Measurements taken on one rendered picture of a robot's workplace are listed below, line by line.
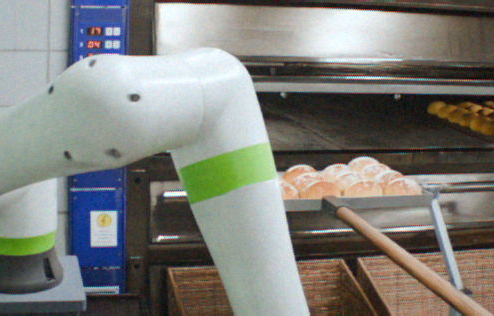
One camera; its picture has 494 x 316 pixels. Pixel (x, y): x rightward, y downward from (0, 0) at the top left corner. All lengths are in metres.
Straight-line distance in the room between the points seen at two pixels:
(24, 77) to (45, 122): 1.40
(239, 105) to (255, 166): 0.07
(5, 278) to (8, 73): 1.07
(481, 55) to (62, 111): 1.95
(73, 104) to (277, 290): 0.33
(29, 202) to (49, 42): 1.06
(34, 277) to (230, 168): 0.46
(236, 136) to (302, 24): 1.48
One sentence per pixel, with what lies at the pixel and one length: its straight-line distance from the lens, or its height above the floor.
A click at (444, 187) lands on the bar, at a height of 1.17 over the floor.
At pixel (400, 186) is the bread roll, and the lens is 2.00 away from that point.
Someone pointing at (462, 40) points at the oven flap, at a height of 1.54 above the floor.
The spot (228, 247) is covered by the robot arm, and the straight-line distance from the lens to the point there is 0.98.
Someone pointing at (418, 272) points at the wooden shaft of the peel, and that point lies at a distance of 1.48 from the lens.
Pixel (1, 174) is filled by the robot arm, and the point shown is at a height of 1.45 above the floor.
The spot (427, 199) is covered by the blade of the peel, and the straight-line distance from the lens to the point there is 2.02.
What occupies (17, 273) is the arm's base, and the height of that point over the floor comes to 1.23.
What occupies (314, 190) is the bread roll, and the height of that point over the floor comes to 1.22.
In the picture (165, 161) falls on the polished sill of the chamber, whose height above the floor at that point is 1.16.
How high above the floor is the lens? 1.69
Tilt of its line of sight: 11 degrees down
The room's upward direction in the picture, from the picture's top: 2 degrees clockwise
